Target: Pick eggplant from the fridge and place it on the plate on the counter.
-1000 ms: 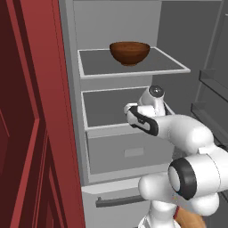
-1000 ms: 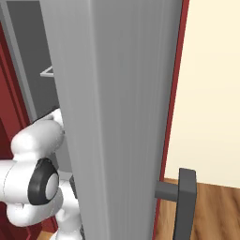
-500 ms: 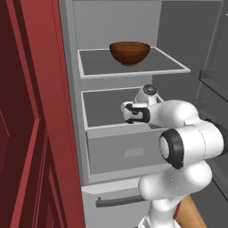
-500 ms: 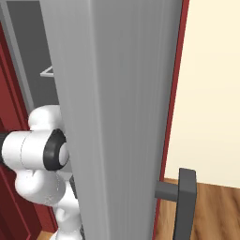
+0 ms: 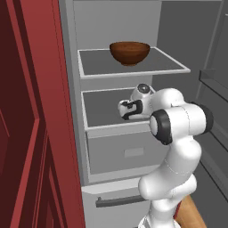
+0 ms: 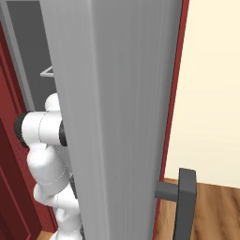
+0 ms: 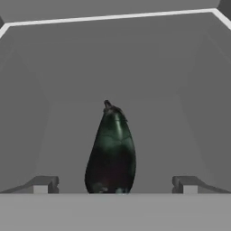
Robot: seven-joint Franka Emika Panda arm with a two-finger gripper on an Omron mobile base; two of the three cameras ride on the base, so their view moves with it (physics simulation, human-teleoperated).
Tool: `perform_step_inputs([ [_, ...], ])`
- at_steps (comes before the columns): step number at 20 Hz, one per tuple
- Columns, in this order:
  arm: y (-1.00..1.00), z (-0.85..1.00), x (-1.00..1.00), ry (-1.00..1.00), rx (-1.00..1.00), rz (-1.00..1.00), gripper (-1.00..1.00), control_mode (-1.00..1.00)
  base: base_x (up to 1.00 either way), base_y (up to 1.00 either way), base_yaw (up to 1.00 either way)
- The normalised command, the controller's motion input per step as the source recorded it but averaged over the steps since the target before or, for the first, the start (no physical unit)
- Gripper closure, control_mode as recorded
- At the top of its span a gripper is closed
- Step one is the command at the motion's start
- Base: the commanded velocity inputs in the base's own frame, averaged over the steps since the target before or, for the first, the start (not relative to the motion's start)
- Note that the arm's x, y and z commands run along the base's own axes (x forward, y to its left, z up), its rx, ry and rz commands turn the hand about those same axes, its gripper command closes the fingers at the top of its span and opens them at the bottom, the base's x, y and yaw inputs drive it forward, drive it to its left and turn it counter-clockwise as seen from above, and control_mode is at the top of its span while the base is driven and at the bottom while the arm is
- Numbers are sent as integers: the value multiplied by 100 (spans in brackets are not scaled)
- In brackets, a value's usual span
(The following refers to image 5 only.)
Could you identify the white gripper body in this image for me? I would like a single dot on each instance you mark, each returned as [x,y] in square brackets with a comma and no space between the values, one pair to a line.
[123,108]

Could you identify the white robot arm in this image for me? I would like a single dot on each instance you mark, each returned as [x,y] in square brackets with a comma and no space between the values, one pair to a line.
[178,166]

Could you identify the grey glass fridge shelf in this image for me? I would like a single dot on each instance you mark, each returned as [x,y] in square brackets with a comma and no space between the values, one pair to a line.
[101,61]
[101,107]

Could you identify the grey fridge crisper drawer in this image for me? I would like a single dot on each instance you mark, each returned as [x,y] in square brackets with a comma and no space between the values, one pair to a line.
[118,154]

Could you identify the grey fridge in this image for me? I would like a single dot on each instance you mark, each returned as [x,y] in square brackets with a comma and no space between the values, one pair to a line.
[77,89]

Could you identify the grey fridge door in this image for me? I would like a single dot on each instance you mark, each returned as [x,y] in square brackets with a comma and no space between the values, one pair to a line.
[213,53]

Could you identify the brown wooden bowl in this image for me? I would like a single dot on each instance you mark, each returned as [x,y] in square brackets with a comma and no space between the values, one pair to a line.
[129,52]

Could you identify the red tall cabinet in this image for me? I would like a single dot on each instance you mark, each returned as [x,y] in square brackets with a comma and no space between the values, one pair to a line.
[32,118]

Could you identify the grey door bin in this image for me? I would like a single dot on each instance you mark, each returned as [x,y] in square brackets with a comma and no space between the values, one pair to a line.
[212,77]

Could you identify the grey freezer drawer front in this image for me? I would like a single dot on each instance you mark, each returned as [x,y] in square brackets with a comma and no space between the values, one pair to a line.
[118,216]

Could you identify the tan wooden block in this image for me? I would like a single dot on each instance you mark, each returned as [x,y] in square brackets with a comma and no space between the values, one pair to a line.
[191,215]

